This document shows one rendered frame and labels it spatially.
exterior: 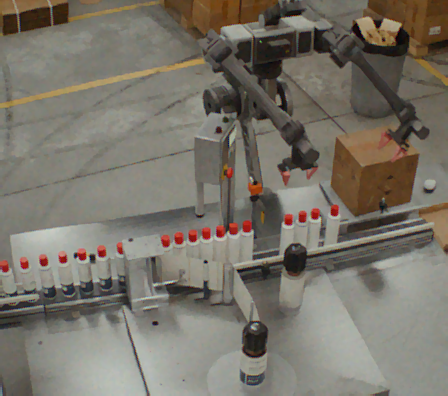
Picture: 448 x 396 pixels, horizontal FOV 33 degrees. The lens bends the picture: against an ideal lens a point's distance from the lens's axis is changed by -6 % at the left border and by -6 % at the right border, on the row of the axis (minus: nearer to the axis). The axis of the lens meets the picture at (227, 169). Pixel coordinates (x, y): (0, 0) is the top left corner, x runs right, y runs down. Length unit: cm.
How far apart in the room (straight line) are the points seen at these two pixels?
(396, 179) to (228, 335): 108
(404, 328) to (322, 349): 37
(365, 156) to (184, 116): 251
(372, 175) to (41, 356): 155
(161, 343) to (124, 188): 228
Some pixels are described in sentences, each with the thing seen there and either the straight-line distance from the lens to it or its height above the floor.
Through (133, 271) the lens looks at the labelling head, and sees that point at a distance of 278.
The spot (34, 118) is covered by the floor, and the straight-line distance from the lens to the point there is 577.
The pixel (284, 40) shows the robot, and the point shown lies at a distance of 338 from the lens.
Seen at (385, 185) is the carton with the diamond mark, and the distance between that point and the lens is 341.
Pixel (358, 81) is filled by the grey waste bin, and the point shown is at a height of 27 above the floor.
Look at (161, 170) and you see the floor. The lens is 510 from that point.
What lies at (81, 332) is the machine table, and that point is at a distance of 294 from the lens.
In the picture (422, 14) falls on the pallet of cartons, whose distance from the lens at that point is 659.
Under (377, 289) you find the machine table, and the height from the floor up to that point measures 83.
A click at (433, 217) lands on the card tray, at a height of 83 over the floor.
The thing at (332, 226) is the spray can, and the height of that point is 101.
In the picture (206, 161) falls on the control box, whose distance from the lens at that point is 278.
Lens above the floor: 298
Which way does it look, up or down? 36 degrees down
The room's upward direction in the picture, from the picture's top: 1 degrees clockwise
